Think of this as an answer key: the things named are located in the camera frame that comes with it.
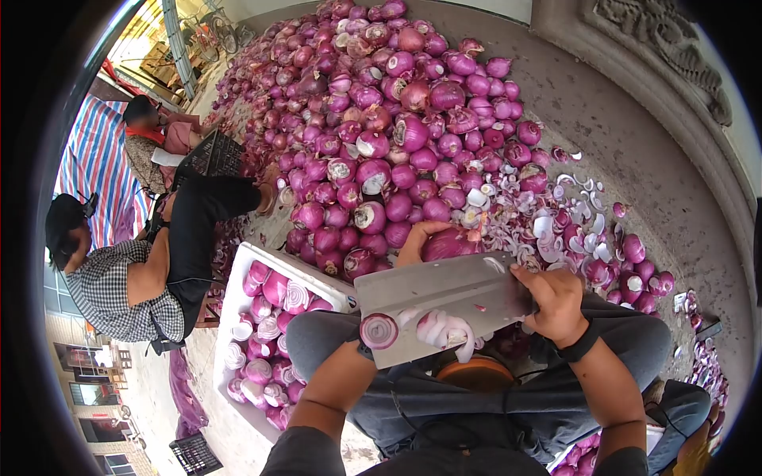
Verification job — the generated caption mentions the person's left hand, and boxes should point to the person's left hand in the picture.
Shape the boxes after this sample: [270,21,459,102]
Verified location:
[396,221,456,269]

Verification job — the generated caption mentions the person's right hand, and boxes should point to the person's right hand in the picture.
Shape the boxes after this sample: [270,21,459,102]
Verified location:
[509,263,590,349]

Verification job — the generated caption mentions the person's left fingers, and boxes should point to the person's left fingers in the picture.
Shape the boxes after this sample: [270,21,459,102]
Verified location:
[412,221,456,238]

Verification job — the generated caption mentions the person's right fingers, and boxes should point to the person's right fingers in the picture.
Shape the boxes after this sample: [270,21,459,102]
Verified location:
[523,309,556,337]

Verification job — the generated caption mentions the person's right thumb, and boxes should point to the person's right thumb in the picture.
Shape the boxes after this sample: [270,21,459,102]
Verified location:
[510,265,550,305]

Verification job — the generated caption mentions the large red onion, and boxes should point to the large red onion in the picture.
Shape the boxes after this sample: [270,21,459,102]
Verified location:
[421,226,484,263]

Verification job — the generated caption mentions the steel cleaver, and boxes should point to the steel cleaver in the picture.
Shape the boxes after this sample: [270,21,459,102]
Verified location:
[354,251,537,370]

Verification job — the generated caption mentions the pile of onion peels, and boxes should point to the pile of onion peels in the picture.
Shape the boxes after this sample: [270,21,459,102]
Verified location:
[464,149,632,276]

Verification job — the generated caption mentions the round orange chopping block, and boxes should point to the round orange chopping block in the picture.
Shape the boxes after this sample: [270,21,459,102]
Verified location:
[435,355,518,393]

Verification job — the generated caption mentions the cut onion rings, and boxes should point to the cut onion rings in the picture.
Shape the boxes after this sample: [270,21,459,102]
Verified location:
[413,309,478,364]

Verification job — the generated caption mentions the group of trimmed onions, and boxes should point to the group of trimmed onions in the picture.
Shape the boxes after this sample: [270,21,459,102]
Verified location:
[585,201,677,315]

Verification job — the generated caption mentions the pile of whole red onions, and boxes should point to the pile of whole red onions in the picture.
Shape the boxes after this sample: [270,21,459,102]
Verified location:
[205,0,552,283]

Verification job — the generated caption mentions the round onion slice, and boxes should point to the round onion slice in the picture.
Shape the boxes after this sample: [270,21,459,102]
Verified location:
[360,313,400,351]

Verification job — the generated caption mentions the box of peeled onions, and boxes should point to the box of peeled onions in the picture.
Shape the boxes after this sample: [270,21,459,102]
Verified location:
[550,431,603,476]

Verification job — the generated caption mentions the person's body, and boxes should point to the person's body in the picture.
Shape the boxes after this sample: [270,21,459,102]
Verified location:
[261,424,651,476]

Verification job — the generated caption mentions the strip of onion scraps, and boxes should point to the strip of onion scraps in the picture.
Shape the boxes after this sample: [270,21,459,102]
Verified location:
[673,288,731,442]

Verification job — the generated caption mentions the heap of halved onions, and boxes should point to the heap of halved onions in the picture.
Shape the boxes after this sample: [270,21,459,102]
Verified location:
[225,260,335,431]

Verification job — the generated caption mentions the white foam box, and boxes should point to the white foam box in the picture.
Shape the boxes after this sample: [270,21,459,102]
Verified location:
[212,241,359,445]

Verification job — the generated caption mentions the black plastic crate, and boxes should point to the black plastic crate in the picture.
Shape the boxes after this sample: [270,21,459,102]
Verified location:
[172,129,246,186]
[169,432,225,476]

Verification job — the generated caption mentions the carved stone pillar base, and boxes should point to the carved stone pillar base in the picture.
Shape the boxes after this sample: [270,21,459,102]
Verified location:
[530,0,761,286]

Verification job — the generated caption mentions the bicycle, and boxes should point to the bicycle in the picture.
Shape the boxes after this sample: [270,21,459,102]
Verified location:
[177,0,240,64]

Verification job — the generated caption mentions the purple mesh sack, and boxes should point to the purple mesh sack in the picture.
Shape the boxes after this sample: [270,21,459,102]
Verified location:
[168,347,210,439]

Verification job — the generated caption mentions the striped tarp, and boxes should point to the striped tarp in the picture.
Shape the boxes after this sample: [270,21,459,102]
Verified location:
[54,92,157,252]

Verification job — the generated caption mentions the building with windows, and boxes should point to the building with windows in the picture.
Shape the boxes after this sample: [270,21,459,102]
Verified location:
[44,262,157,476]

